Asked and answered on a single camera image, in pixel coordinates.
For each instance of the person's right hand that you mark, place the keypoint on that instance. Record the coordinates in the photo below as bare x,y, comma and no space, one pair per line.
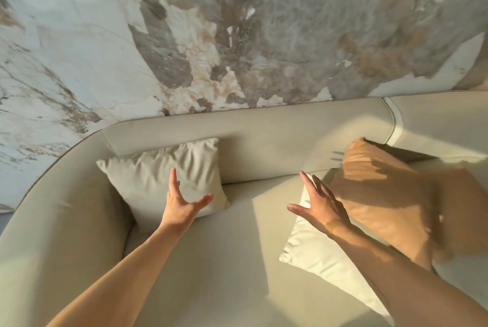
324,212

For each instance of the person's left hand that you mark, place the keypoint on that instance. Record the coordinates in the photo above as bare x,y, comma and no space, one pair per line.
177,210

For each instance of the person's right thumb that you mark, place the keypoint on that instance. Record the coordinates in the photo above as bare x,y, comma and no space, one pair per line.
299,210

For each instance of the person's left thumb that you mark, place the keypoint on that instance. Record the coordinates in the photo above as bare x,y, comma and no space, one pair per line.
202,201

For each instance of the person's right forearm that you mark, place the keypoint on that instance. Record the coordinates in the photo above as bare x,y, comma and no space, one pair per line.
404,281

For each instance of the person's left forearm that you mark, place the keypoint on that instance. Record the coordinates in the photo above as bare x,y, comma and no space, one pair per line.
114,284

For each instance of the white cushion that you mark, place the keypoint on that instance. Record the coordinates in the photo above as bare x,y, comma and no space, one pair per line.
316,254

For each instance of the beige square cushion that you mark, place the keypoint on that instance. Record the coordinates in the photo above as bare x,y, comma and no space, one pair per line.
145,178

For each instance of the beige curved sofa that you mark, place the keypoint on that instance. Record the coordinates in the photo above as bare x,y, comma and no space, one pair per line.
244,140

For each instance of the tan cushion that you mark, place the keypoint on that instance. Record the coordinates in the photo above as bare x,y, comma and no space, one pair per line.
385,193

